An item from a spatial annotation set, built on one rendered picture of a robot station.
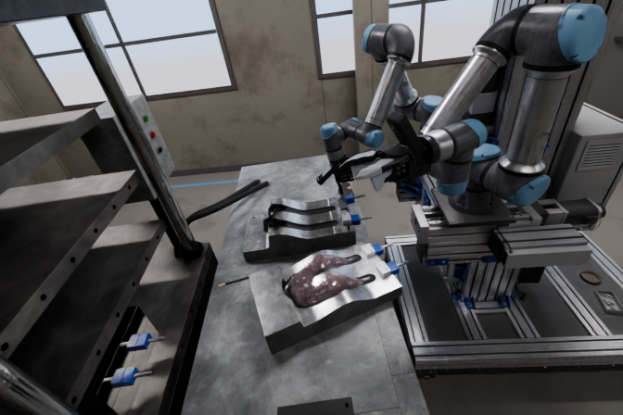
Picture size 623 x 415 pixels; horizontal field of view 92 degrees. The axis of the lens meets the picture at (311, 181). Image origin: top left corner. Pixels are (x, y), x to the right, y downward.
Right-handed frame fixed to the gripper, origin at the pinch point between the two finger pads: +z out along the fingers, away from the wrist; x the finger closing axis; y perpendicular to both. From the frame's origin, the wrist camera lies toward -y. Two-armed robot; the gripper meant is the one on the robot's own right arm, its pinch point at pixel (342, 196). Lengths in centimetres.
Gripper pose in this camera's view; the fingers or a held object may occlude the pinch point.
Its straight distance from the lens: 142.3
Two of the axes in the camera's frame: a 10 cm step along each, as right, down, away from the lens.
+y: 9.6, -2.7, -0.8
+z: 2.7, 8.7, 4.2
